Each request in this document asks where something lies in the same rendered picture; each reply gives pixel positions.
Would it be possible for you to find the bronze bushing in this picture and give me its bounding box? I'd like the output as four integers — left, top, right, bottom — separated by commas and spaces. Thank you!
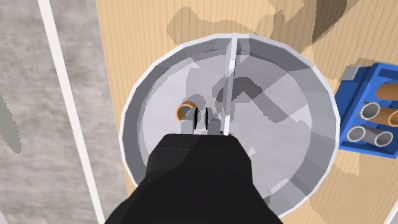
375, 83, 398, 101
175, 101, 197, 122
366, 107, 398, 127

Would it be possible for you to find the grey metal sleeve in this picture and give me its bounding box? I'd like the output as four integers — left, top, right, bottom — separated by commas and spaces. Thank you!
344, 124, 365, 142
356, 101, 380, 120
361, 125, 393, 147

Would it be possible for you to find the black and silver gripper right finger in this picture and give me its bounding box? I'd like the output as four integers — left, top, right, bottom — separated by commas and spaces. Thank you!
205, 107, 221, 135

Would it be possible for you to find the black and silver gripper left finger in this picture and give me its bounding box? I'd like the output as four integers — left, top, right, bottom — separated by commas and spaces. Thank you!
181, 107, 198, 134

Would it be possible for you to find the blue crate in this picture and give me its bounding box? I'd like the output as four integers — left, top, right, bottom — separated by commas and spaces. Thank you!
334, 62, 398, 159

